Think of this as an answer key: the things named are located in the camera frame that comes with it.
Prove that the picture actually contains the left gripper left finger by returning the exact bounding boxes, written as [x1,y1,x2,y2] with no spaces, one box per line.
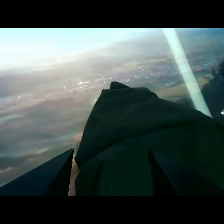
[0,147,75,197]

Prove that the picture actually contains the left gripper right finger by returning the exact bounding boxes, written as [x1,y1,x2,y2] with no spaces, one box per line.
[148,149,224,197]

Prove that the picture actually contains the dark green garment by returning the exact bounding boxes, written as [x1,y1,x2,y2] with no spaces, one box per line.
[74,81,224,197]

